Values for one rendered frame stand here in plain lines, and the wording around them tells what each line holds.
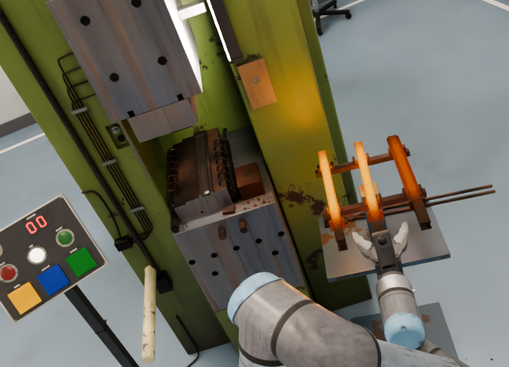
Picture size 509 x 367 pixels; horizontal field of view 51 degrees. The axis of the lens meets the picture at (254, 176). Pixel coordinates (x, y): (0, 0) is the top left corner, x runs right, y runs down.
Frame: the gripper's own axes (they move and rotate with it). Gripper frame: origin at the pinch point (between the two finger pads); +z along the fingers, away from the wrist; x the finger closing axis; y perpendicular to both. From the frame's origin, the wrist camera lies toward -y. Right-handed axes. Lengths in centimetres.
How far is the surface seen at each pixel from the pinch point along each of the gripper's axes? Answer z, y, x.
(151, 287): 26, 35, -90
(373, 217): 2.2, -1.1, -1.0
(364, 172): 23.4, -0.7, -0.4
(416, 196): 7.0, -1.3, 12.5
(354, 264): 10.8, 26.5, -10.4
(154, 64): 31, -52, -52
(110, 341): 12, 45, -109
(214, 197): 31, 1, -52
